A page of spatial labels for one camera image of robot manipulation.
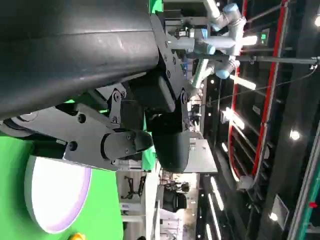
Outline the grey flat panel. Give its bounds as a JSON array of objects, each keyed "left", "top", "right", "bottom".
[{"left": 184, "top": 138, "right": 219, "bottom": 174}]

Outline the black horizontal pole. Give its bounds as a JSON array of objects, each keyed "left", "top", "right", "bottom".
[{"left": 186, "top": 51, "right": 320, "bottom": 66}]

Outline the lilac plate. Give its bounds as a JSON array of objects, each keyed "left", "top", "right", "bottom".
[{"left": 24, "top": 154, "right": 92, "bottom": 235}]

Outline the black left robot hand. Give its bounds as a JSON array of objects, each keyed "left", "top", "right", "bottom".
[{"left": 0, "top": 0, "right": 192, "bottom": 174}]

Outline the green table cloth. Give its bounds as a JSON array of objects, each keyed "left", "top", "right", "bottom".
[{"left": 0, "top": 98, "right": 125, "bottom": 240}]

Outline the red curved rail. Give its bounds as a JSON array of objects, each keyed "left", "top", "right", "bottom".
[{"left": 226, "top": 0, "right": 290, "bottom": 182}]

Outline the black office chair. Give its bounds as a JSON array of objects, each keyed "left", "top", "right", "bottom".
[{"left": 163, "top": 191, "right": 188, "bottom": 211}]

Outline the ceiling light strip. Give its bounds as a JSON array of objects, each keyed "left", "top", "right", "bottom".
[
  {"left": 229, "top": 74, "right": 258, "bottom": 91},
  {"left": 221, "top": 107, "right": 246, "bottom": 130}
]

